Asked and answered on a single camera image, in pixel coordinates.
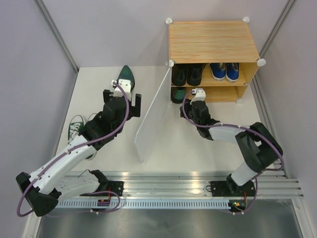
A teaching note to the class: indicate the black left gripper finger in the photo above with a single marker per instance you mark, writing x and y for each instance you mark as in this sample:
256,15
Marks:
136,109
108,97

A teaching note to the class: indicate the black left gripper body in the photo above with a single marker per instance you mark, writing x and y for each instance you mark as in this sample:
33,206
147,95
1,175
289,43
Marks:
130,105

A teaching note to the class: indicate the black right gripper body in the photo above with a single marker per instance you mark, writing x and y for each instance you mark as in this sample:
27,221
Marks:
188,109

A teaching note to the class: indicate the green leather shoe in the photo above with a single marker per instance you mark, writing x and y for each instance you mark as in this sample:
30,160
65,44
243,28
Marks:
127,74
178,94

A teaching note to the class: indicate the white cabinet door panel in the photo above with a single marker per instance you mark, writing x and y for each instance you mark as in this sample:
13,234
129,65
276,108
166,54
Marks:
150,126

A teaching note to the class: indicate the black leather shoe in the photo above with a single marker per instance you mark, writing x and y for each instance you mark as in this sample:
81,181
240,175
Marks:
195,72
179,74

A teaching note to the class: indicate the green canvas sneaker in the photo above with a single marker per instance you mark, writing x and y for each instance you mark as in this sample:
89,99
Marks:
75,125
91,117

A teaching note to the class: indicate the blue canvas sneaker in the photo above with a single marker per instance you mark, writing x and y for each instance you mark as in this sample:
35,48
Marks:
232,71
218,71

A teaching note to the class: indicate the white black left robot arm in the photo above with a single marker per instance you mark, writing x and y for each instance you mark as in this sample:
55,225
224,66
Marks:
44,188

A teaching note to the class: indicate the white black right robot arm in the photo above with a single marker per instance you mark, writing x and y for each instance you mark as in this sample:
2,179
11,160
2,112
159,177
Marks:
257,146

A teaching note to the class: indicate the wooden shoe cabinet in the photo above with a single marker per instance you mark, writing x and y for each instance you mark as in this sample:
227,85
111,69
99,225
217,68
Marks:
215,42

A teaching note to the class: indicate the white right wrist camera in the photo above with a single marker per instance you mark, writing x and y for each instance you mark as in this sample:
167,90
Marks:
198,95

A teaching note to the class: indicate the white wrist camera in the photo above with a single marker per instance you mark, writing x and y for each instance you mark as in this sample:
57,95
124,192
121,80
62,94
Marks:
122,87
198,95

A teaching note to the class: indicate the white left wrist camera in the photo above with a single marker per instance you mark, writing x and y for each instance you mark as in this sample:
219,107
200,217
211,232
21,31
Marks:
122,87

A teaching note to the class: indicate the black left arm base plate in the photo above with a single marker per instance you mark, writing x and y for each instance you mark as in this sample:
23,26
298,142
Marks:
116,186

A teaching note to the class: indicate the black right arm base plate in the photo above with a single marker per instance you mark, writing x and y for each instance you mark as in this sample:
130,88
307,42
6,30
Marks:
226,189

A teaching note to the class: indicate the aluminium mounting rail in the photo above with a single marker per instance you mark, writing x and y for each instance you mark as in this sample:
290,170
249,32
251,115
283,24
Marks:
169,183

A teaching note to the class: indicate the white slotted cable duct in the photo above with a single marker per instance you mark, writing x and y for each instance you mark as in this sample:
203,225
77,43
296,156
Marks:
146,204

